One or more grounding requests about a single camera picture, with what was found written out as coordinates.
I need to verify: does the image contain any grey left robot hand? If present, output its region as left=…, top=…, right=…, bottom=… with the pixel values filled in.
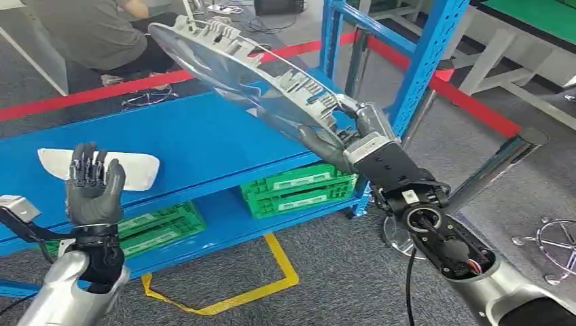
left=65, top=142, right=127, bottom=227

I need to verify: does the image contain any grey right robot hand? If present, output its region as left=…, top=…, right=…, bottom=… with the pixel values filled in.
left=298, top=94, right=399, bottom=175

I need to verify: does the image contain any silver wheel hubcap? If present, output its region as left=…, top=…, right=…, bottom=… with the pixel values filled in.
left=147, top=14, right=361, bottom=152

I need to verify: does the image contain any green plastic crate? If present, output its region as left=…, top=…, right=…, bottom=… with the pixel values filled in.
left=239, top=162, right=359, bottom=221
left=44, top=200, right=209, bottom=259

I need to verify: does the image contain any white plastic trim piece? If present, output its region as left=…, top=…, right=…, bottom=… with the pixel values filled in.
left=37, top=147, right=161, bottom=193

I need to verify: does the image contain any chrome stool base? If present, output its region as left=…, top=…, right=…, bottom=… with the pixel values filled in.
left=120, top=85, right=179, bottom=112

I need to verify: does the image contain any short red barrier belt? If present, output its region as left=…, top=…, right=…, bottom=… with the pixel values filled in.
left=367, top=35, right=414, bottom=58
left=429, top=73, right=522, bottom=139

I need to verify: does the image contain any long red barrier belt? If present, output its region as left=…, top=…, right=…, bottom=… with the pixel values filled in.
left=0, top=31, right=359, bottom=123

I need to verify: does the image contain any blue metal shelf rack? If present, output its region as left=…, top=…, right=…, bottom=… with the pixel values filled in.
left=0, top=0, right=471, bottom=300

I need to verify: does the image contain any black box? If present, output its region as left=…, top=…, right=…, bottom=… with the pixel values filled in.
left=253, top=0, right=306, bottom=16

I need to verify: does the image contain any person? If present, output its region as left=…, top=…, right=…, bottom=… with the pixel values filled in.
left=20, top=0, right=181, bottom=87

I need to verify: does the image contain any white power strip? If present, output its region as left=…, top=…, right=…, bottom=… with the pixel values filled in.
left=205, top=3, right=245, bottom=16

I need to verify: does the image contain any white table with green top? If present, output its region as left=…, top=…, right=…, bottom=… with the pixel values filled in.
left=458, top=0, right=576, bottom=132

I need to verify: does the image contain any chrome chair base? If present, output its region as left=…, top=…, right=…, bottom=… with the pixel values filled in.
left=511, top=217, right=576, bottom=287

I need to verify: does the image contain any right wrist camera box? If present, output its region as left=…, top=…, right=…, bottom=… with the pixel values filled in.
left=344, top=134, right=425, bottom=191

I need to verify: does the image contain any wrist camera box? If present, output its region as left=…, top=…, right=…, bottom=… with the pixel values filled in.
left=344, top=134, right=425, bottom=191
left=0, top=194, right=75, bottom=245

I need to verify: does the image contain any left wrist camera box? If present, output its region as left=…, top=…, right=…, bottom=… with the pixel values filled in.
left=0, top=194, right=75, bottom=245

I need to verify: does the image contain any dark stanchion post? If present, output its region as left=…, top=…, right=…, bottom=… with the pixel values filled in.
left=344, top=26, right=373, bottom=98

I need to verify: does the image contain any white desk frame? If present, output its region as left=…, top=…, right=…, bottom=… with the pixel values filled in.
left=0, top=0, right=70, bottom=96

